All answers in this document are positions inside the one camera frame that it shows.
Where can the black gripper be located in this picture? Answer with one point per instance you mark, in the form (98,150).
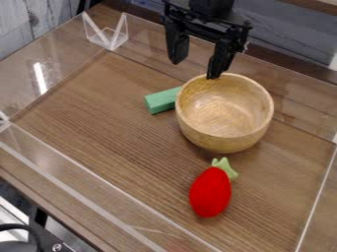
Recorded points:
(210,20)

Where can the red felt strawberry toy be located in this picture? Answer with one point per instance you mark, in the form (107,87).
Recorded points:
(210,191)

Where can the green foam block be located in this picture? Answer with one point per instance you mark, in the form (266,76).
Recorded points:
(160,101)

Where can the wooden bowl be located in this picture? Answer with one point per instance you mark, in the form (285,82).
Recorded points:
(225,113)

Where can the clear acrylic corner bracket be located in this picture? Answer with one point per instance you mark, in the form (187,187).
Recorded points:
(108,38)

